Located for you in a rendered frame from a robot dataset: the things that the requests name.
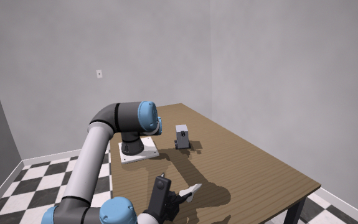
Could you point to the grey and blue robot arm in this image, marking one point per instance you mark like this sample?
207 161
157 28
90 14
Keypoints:
75 205

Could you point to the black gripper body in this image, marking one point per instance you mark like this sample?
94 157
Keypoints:
170 210

